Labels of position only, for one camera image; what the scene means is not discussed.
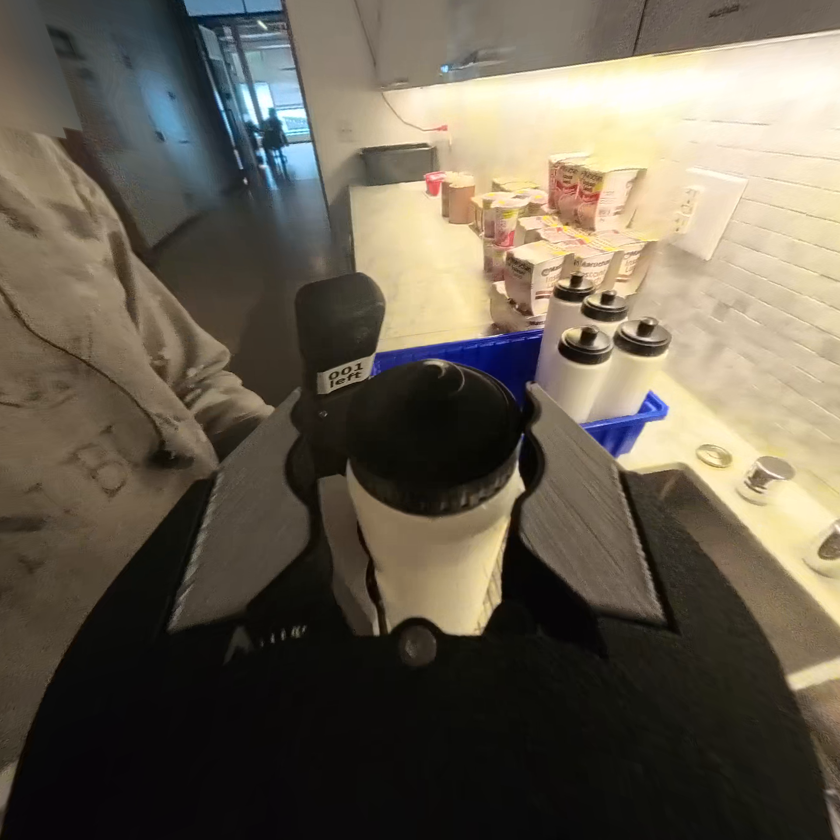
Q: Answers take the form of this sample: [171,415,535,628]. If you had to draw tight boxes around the dark grey bin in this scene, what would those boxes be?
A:
[360,142,438,185]

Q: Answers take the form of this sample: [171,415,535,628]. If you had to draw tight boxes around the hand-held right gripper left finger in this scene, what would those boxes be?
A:
[166,392,316,632]

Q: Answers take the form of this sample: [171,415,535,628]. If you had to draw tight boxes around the grey wall cabinet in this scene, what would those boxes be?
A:
[354,0,840,88]

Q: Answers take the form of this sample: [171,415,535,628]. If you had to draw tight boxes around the white squeeze bottle black cap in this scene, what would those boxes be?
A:
[580,287,631,341]
[586,316,672,421]
[534,271,598,387]
[543,324,613,422]
[330,359,526,637]

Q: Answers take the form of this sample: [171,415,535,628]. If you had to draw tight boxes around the stainless steel sink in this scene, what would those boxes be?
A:
[617,461,840,774]

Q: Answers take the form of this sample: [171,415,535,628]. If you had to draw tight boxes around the red plug with cable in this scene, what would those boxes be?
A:
[395,92,453,135]

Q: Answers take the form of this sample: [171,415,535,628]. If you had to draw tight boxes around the person's left forearm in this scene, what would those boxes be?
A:
[117,249,276,469]

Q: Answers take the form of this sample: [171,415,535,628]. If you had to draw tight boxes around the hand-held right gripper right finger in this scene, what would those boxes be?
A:
[516,383,668,625]

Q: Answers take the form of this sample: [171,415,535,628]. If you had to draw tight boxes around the chrome sink button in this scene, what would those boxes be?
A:
[736,456,796,505]
[803,518,840,578]

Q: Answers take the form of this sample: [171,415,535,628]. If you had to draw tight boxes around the stack of instant noodle cups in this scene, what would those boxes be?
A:
[469,150,660,332]

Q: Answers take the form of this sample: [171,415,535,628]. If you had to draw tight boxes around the blue plastic bin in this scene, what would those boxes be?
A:
[370,327,668,456]

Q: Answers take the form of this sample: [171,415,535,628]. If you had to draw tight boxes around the brown paper cup stack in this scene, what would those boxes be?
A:
[440,171,475,225]

